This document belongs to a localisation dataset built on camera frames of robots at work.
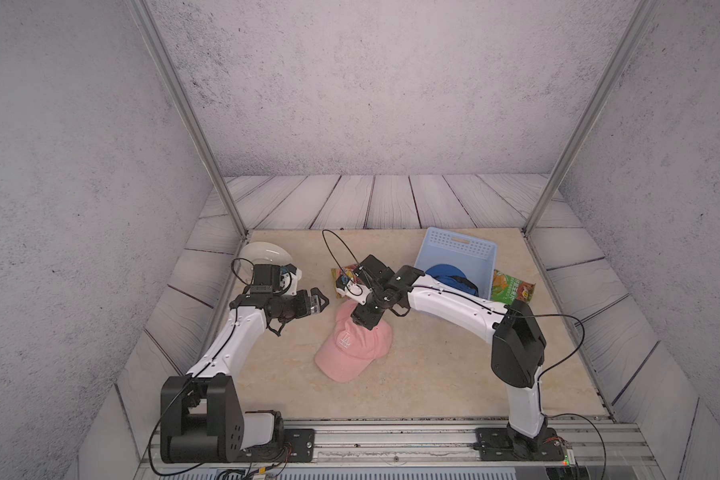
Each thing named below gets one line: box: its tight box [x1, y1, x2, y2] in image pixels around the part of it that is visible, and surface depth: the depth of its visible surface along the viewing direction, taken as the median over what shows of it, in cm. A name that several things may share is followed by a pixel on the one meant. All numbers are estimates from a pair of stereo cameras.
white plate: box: [239, 241, 294, 286], surface depth 95 cm
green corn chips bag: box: [491, 269, 536, 305], surface depth 101 cm
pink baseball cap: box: [314, 300, 393, 383], surface depth 86 cm
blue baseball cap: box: [425, 264, 479, 297], surface depth 104 cm
